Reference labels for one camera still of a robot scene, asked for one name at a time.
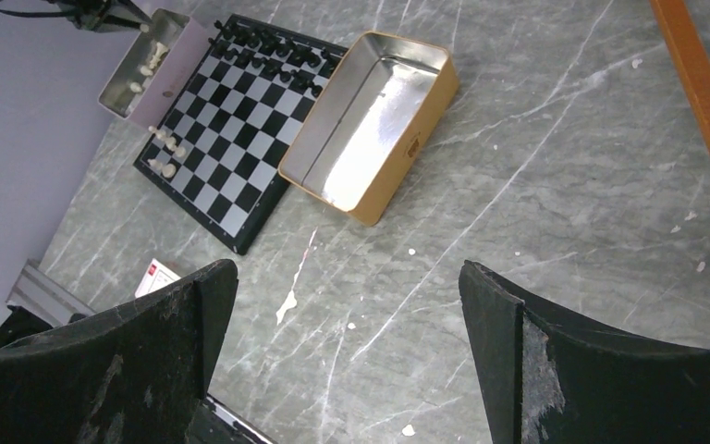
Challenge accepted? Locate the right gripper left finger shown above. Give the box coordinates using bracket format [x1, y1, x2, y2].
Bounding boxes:
[0, 260, 239, 443]

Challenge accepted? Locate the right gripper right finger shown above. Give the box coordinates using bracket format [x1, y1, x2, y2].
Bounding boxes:
[459, 261, 710, 443]

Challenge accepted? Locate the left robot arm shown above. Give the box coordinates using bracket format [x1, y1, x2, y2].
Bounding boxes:
[0, 0, 153, 33]

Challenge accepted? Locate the black white chess board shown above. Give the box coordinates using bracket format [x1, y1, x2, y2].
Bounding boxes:
[134, 15, 346, 255]

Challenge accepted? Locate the small printed card box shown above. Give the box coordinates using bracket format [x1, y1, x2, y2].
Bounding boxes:
[134, 259, 180, 298]

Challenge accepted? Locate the orange wooden rack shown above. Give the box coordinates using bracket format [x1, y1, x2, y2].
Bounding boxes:
[650, 0, 710, 155]

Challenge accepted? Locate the silver metal tin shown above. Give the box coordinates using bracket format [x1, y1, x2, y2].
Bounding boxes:
[98, 7, 212, 129]

